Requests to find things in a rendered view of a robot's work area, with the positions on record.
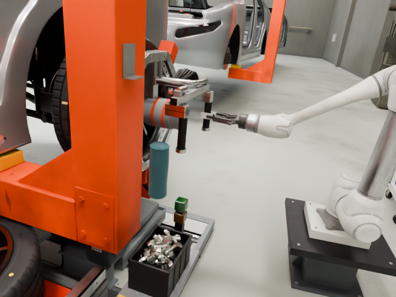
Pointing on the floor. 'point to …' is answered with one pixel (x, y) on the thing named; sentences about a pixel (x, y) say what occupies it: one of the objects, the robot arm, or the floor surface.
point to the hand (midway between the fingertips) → (207, 115)
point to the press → (389, 50)
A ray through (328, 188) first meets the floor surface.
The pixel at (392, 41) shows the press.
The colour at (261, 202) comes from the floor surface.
